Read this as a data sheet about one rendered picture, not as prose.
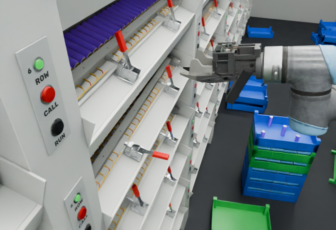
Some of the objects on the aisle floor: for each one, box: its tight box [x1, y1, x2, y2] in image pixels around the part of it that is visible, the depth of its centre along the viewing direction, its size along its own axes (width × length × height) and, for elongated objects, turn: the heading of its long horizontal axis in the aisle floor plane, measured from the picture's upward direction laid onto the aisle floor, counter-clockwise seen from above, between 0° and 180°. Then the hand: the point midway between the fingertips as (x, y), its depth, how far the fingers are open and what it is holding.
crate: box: [211, 197, 272, 230], centre depth 153 cm, size 30×20×8 cm
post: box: [164, 0, 205, 230], centre depth 107 cm, size 20×9×181 cm, turn 72°
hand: (186, 72), depth 81 cm, fingers open, 3 cm apart
